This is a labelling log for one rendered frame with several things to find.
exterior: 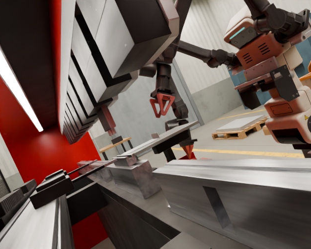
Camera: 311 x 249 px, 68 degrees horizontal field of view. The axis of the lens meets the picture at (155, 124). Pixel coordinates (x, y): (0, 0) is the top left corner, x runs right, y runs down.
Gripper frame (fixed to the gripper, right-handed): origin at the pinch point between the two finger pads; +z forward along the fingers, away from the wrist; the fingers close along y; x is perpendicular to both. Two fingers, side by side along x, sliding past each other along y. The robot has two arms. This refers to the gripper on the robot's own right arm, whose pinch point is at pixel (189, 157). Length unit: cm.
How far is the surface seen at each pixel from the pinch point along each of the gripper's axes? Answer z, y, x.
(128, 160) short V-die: -9, 37, 45
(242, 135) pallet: 17, -217, -265
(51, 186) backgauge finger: -7, 60, 48
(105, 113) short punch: -25, 42, 42
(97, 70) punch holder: -32, 43, 66
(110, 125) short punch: -21, 41, 42
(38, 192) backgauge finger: -6, 63, 48
